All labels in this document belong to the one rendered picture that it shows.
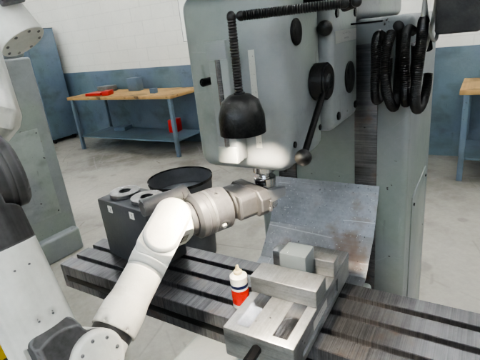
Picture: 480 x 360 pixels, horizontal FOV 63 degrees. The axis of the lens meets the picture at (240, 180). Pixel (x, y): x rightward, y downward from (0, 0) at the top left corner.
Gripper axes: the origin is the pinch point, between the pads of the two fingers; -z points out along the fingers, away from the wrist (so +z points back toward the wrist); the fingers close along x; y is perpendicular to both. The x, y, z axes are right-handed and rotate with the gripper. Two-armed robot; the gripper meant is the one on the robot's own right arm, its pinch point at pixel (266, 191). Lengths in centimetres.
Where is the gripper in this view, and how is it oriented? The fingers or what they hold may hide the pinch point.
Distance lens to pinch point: 85.4
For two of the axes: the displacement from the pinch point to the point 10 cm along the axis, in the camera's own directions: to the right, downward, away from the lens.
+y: 1.0, 9.3, 3.4
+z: -8.2, 2.7, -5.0
